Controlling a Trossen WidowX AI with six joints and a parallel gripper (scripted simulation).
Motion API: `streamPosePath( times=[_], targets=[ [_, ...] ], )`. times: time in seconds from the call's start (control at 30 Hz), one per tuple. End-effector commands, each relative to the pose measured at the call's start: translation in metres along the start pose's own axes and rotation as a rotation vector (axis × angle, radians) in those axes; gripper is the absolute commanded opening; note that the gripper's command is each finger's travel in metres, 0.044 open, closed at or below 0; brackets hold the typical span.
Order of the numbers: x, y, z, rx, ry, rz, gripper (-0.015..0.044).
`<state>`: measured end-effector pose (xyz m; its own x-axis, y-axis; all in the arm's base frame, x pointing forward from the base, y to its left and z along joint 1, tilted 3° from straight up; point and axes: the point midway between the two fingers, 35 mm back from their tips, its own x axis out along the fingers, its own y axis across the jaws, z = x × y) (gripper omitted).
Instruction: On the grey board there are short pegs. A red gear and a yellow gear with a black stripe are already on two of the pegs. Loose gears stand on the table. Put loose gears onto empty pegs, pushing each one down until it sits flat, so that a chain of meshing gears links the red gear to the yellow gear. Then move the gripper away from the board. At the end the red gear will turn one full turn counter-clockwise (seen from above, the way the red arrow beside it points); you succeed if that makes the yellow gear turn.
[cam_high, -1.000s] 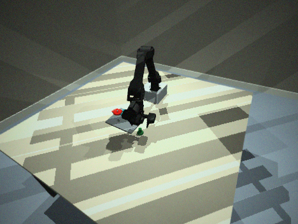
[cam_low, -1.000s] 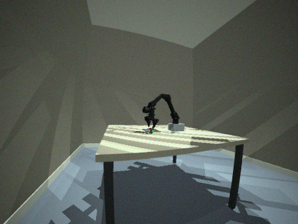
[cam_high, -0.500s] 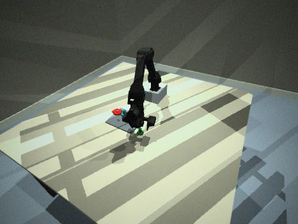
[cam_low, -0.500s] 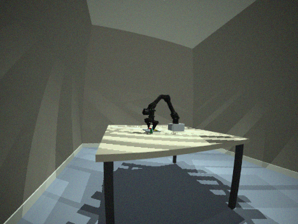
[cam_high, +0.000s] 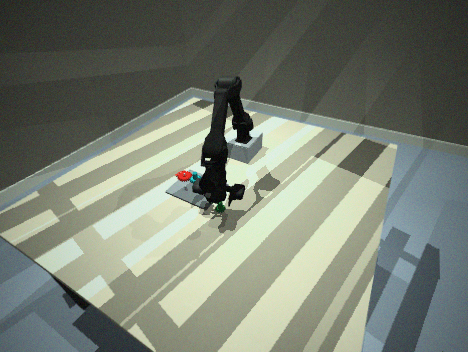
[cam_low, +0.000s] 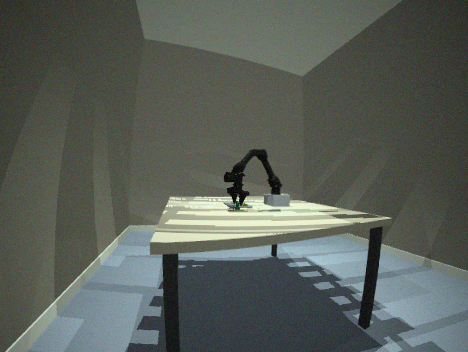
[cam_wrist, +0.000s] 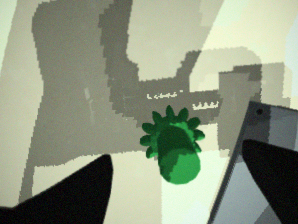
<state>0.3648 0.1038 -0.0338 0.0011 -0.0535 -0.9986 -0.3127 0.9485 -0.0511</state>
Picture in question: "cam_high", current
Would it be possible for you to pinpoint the green gear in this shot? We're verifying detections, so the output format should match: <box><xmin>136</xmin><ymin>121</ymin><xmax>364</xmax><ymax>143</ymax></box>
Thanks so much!
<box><xmin>215</xmin><ymin>201</ymin><xmax>226</xmax><ymax>213</ymax></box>

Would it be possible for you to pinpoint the red gear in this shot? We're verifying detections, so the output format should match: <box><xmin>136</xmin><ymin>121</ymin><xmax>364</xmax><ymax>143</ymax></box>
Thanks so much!
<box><xmin>177</xmin><ymin>171</ymin><xmax>192</xmax><ymax>181</ymax></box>

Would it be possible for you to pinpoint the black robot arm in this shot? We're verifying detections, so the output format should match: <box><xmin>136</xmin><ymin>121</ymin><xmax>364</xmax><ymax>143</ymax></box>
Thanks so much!
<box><xmin>199</xmin><ymin>76</ymin><xmax>253</xmax><ymax>204</ymax></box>

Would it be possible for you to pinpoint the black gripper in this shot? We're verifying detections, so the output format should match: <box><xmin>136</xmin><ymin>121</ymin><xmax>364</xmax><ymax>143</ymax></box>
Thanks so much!
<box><xmin>192</xmin><ymin>172</ymin><xmax>245</xmax><ymax>207</ymax></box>

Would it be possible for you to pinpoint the teal gear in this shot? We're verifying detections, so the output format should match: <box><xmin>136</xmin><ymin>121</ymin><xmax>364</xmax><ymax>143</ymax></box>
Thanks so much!
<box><xmin>189</xmin><ymin>172</ymin><xmax>201</xmax><ymax>184</ymax></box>

